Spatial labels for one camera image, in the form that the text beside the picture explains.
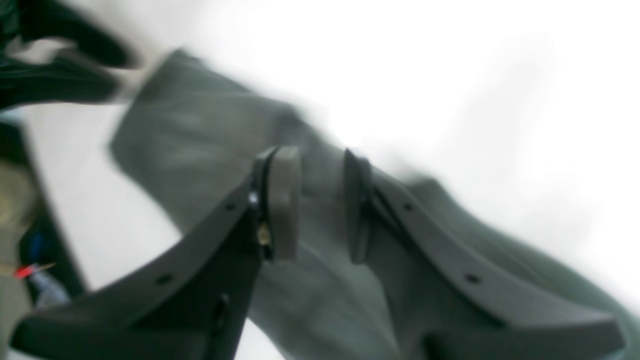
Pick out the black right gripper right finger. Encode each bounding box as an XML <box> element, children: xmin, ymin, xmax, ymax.
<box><xmin>343</xmin><ymin>149</ymin><xmax>626</xmax><ymax>360</ymax></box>

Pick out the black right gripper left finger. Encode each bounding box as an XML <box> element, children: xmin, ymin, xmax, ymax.
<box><xmin>10</xmin><ymin>146</ymin><xmax>302</xmax><ymax>360</ymax></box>

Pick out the dark grey T-shirt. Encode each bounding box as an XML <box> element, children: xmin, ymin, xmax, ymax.
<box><xmin>110</xmin><ymin>50</ymin><xmax>639</xmax><ymax>360</ymax></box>

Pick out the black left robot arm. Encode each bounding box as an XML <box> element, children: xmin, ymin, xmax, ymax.
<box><xmin>0</xmin><ymin>0</ymin><xmax>140</xmax><ymax>110</ymax></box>

